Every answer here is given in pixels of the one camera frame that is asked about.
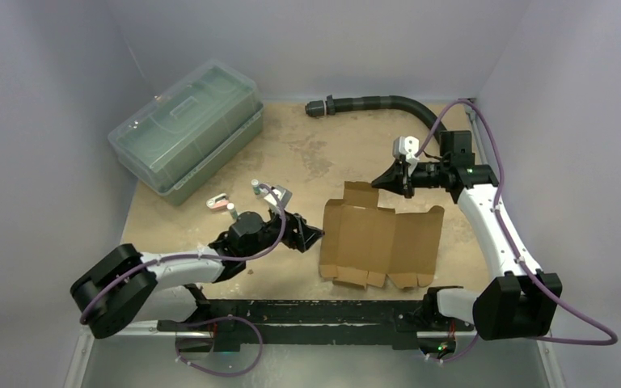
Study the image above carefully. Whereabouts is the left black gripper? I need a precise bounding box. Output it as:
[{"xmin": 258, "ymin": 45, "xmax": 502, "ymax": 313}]
[{"xmin": 242, "ymin": 205, "xmax": 323, "ymax": 259}]

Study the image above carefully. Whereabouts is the brown cardboard box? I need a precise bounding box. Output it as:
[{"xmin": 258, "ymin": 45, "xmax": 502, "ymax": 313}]
[{"xmin": 319, "ymin": 181, "xmax": 445, "ymax": 289}]

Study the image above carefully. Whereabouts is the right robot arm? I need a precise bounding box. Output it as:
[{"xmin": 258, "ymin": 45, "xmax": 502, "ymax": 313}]
[{"xmin": 371, "ymin": 131, "xmax": 563, "ymax": 340}]

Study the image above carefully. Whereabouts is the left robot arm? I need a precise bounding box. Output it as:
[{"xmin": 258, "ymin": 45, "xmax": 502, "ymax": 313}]
[{"xmin": 70, "ymin": 212, "xmax": 325, "ymax": 339}]

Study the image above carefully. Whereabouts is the clear plastic storage box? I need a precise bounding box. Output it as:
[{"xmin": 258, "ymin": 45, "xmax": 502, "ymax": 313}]
[{"xmin": 108, "ymin": 60, "xmax": 264, "ymax": 206}]

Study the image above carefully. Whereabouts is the small green white vial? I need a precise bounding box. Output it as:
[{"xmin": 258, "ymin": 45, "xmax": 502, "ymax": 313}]
[{"xmin": 226, "ymin": 203, "xmax": 239, "ymax": 221}]

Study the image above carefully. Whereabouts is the pink white small tool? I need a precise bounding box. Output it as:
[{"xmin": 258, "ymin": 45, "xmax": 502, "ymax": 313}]
[{"xmin": 205, "ymin": 193, "xmax": 230, "ymax": 212}]

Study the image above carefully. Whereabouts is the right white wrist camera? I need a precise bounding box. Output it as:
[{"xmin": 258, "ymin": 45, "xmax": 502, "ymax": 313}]
[{"xmin": 392, "ymin": 136, "xmax": 420, "ymax": 168}]

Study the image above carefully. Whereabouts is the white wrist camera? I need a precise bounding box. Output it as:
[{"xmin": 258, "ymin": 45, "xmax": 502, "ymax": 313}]
[
  {"xmin": 261, "ymin": 186, "xmax": 293, "ymax": 215},
  {"xmin": 392, "ymin": 136, "xmax": 420, "ymax": 168}
]

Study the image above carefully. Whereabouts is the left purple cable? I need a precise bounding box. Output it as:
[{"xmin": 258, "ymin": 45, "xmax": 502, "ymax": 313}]
[{"xmin": 78, "ymin": 184, "xmax": 289, "ymax": 377}]

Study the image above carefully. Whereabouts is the purple cable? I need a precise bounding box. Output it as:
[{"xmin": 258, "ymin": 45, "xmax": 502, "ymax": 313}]
[
  {"xmin": 78, "ymin": 184, "xmax": 289, "ymax": 377},
  {"xmin": 415, "ymin": 99, "xmax": 619, "ymax": 367}
]

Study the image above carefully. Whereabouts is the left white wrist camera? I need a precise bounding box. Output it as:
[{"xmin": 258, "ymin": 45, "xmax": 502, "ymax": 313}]
[{"xmin": 261, "ymin": 186, "xmax": 293, "ymax": 215}]

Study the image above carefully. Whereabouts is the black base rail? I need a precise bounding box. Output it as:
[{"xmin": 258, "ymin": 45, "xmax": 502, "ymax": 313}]
[{"xmin": 157, "ymin": 299, "xmax": 474, "ymax": 352}]

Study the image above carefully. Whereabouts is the black corrugated hose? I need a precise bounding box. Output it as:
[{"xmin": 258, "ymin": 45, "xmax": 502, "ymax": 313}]
[{"xmin": 305, "ymin": 95, "xmax": 457, "ymax": 148}]

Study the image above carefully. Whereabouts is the aluminium frame profile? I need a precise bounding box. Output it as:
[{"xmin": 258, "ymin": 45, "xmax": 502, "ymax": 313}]
[{"xmin": 65, "ymin": 320, "xmax": 564, "ymax": 387}]

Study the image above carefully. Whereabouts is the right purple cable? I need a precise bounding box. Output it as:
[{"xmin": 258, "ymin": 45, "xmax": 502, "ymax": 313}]
[{"xmin": 415, "ymin": 99, "xmax": 619, "ymax": 367}]

